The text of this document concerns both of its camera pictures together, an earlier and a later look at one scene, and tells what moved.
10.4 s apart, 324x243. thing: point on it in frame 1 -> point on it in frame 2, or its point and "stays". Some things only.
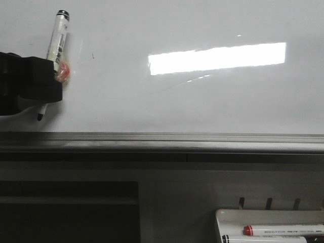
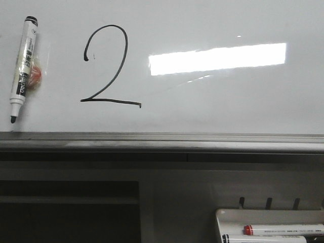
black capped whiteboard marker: [261, 239] stays
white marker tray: [232, 221] stays
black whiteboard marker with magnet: [55, 52] -> [28, 75]
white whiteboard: [175, 66] stays
